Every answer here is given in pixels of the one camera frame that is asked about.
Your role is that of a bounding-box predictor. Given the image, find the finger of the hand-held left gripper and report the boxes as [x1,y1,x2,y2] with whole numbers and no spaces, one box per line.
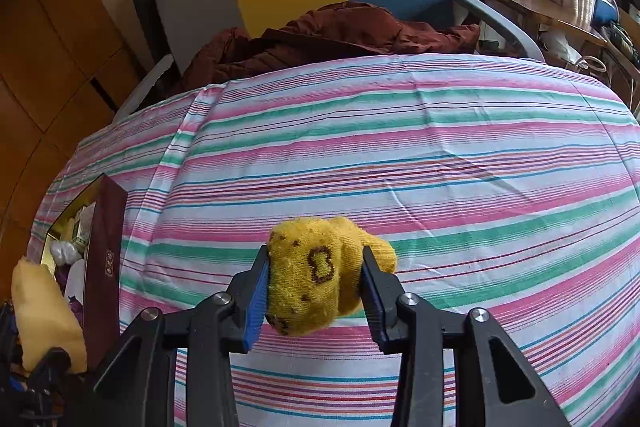
[0,301,22,360]
[17,346,93,427]

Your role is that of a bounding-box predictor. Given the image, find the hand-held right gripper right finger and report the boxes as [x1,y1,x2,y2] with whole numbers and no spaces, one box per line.
[361,246,571,427]

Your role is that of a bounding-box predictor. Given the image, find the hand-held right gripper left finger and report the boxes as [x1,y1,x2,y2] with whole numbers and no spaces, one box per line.
[87,244,273,427]

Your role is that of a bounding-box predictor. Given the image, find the yellow sponge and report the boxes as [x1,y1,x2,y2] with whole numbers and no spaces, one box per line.
[11,257,87,375]

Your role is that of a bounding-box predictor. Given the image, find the yellow patterned sock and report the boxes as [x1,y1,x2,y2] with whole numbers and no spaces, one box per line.
[265,216,398,337]

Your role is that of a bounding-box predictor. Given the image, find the gold cardboard box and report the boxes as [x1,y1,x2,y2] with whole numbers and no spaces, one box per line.
[37,173,128,373]

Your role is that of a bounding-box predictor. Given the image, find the striped bed sheet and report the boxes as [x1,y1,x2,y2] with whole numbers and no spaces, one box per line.
[25,52,640,427]

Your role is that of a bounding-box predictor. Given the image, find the wooden wardrobe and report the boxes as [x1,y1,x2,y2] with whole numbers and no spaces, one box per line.
[0,0,141,308]

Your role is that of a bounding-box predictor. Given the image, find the red-brown jacket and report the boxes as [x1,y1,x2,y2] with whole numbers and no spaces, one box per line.
[181,1,481,92]

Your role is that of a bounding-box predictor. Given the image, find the wooden desk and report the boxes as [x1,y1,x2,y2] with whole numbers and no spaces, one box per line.
[460,0,640,72]

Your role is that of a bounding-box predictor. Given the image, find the blue round object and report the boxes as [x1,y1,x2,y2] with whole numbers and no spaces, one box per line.
[590,0,621,28]

